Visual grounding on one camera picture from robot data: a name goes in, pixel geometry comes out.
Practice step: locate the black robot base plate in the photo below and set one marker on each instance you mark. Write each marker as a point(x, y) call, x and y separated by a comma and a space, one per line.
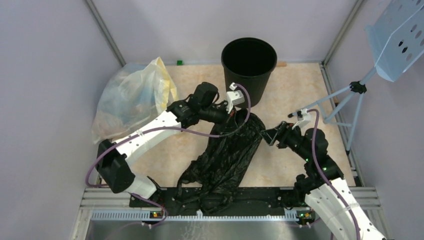
point(245, 202)

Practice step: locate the black plastic trash bin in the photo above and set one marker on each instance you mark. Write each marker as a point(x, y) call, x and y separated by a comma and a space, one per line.
point(249, 61)

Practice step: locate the translucent yellow plastic bag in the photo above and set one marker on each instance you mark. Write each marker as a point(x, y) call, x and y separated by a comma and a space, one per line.
point(132, 98)

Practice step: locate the perforated light blue panel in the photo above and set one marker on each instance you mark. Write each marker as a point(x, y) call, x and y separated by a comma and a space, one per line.
point(396, 38)

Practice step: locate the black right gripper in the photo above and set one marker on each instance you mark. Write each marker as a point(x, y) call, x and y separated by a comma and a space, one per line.
point(283, 130)

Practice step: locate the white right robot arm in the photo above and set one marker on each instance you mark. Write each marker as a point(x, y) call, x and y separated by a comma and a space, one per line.
point(323, 187)

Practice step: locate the small wooden block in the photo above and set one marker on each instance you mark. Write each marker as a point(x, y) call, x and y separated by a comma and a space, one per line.
point(281, 64)

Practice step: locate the white slotted cable duct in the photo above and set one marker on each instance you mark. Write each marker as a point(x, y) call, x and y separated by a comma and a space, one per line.
point(152, 216)

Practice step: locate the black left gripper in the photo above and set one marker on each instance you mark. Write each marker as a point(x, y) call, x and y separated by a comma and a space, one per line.
point(226, 115)

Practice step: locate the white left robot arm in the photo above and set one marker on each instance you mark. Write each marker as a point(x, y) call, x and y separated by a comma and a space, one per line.
point(115, 158)

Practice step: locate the black plastic trash bag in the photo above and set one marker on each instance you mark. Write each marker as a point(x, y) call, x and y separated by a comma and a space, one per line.
point(222, 166)

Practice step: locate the light blue tripod stand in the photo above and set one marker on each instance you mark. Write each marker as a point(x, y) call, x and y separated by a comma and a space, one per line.
point(354, 88)

